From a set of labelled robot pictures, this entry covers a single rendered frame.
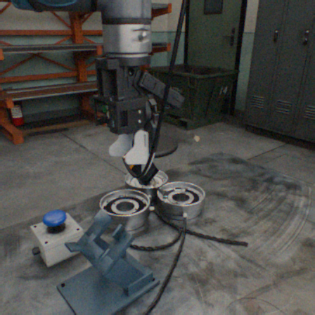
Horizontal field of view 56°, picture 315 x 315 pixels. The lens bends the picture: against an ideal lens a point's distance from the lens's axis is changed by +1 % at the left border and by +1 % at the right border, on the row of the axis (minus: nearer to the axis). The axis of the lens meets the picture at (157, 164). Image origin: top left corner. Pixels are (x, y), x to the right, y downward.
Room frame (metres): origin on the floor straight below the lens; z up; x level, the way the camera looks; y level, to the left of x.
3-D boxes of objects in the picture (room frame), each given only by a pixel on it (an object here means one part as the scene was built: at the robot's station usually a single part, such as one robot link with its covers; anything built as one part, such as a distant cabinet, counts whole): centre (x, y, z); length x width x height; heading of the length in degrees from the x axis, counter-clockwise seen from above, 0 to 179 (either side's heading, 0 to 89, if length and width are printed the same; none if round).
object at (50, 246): (0.43, 0.19, 0.82); 0.08 x 0.07 x 0.05; 128
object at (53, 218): (0.44, 0.18, 0.85); 0.04 x 0.04 x 0.05
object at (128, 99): (0.50, 0.05, 1.07); 0.09 x 0.08 x 0.12; 131
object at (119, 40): (0.50, 0.04, 1.15); 0.08 x 0.08 x 0.05
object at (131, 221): (0.53, 0.07, 0.82); 0.10 x 0.10 x 0.04
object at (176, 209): (0.57, -0.05, 0.82); 0.10 x 0.10 x 0.04
